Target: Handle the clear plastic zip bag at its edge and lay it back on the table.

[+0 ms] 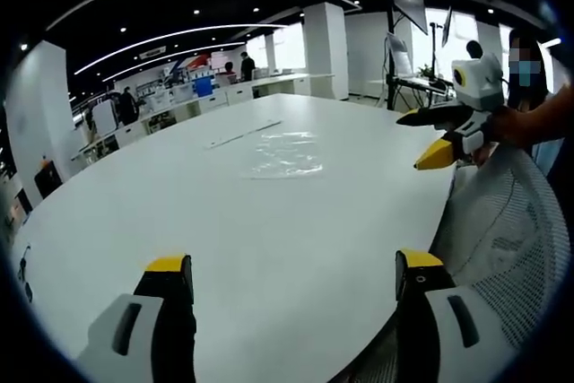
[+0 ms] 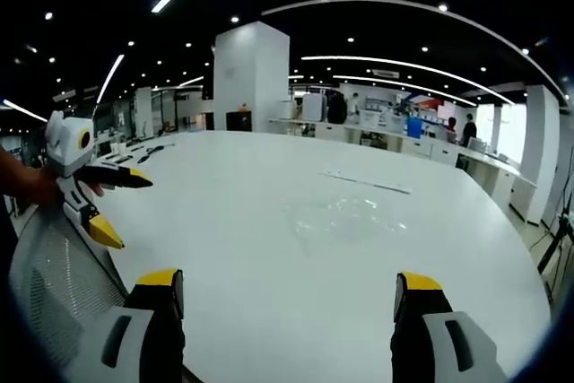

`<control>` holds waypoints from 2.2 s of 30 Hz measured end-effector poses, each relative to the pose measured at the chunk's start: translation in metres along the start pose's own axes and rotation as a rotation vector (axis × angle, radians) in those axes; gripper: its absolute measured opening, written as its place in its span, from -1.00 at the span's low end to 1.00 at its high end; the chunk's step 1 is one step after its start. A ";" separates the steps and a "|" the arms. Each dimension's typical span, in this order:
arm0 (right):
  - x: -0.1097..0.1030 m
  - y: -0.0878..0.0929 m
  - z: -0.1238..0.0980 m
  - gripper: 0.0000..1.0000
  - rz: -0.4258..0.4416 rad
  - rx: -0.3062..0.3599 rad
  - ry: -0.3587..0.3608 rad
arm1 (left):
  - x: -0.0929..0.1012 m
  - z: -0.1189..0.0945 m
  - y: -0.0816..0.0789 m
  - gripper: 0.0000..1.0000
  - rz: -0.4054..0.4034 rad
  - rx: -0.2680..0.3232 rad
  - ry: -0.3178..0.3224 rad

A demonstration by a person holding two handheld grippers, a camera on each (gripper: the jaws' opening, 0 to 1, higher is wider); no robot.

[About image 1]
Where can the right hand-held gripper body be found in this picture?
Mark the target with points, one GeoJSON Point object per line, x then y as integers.
{"type": "Point", "coordinates": [480, 84]}

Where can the large black monitor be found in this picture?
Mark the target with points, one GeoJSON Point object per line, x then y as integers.
{"type": "Point", "coordinates": [409, 4]}

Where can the ceiling air vent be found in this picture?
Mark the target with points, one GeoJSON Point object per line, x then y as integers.
{"type": "Point", "coordinates": [152, 52]}

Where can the clear crinkled food packaging bag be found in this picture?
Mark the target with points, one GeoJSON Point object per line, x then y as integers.
{"type": "Point", "coordinates": [284, 156]}

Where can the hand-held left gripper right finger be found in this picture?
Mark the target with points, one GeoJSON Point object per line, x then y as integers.
{"type": "Point", "coordinates": [444, 333]}

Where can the white mesh office chair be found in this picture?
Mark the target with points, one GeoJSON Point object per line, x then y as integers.
{"type": "Point", "coordinates": [502, 239]}

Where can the green potted plant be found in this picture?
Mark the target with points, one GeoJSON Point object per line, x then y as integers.
{"type": "Point", "coordinates": [425, 71]}

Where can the cluttered side desk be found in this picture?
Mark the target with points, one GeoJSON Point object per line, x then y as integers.
{"type": "Point", "coordinates": [426, 87]}

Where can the blue storage box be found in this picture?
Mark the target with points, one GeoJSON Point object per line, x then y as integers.
{"type": "Point", "coordinates": [202, 86]}

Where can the white-backed monitor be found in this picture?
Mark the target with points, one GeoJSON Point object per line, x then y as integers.
{"type": "Point", "coordinates": [400, 54]}

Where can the white board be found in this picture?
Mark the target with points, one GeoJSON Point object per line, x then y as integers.
{"type": "Point", "coordinates": [104, 117]}

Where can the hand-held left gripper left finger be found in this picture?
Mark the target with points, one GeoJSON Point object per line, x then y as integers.
{"type": "Point", "coordinates": [134, 338]}

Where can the small black monitor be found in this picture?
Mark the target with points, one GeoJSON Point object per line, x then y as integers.
{"type": "Point", "coordinates": [447, 26]}

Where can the black monitor stand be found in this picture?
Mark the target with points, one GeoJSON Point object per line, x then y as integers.
{"type": "Point", "coordinates": [391, 64]}

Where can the row of white cabinets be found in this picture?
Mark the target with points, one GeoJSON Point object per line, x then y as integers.
{"type": "Point", "coordinates": [211, 98]}

